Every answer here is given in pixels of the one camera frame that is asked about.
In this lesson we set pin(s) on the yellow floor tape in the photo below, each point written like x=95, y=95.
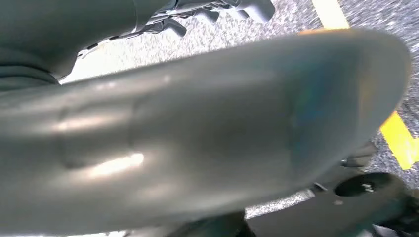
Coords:
x=399, y=140

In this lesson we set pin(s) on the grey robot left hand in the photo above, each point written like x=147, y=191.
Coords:
x=196, y=130

